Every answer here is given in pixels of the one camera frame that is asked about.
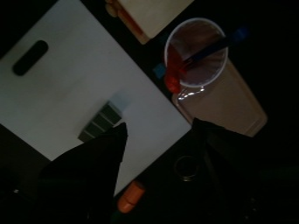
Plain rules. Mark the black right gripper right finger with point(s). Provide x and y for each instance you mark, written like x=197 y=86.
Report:
x=230 y=169

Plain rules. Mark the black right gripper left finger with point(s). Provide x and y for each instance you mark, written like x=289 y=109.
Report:
x=84 y=172

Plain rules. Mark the dark green sushi roll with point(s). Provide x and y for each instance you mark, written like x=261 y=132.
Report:
x=100 y=121

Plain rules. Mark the white plastic cutting board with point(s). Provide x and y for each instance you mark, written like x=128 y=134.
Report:
x=74 y=84

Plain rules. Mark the wooden toy sandwich board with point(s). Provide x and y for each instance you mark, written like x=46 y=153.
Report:
x=150 y=16

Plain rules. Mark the orange toy carrot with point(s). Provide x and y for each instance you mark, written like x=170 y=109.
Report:
x=132 y=197

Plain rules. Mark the clear plastic cup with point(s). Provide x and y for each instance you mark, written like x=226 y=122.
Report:
x=197 y=52

